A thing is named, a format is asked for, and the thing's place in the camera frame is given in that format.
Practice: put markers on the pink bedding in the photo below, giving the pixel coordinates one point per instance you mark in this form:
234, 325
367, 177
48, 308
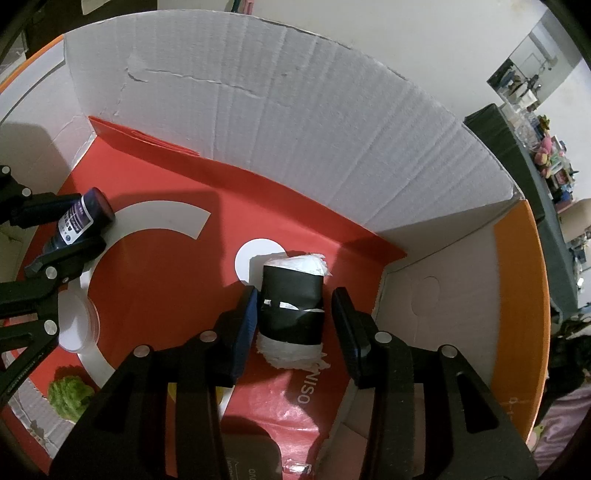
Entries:
563, 424

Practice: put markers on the side table with green cloth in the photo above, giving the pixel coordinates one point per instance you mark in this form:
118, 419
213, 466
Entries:
549, 240

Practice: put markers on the clear plastic lid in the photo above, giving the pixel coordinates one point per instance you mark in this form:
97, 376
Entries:
76, 323

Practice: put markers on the dark grey box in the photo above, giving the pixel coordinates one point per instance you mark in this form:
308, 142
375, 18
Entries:
249, 447

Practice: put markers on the black-wrapped white paper roll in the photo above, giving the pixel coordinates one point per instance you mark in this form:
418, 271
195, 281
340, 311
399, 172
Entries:
291, 314

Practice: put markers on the large green cloth piece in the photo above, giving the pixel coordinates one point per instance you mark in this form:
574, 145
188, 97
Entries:
69, 397

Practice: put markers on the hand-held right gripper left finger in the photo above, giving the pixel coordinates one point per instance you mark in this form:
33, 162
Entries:
245, 323

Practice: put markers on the wall mirror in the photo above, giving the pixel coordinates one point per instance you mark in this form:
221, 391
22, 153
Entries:
535, 64

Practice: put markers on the dark blue bottle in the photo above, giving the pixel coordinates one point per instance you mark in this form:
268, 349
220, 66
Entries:
78, 219

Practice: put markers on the orange cardboard box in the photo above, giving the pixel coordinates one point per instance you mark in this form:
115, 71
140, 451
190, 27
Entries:
277, 138

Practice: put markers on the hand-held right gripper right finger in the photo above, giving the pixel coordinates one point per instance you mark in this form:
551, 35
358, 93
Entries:
347, 332

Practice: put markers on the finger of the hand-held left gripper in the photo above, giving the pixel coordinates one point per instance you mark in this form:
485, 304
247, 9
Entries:
69, 261
41, 207

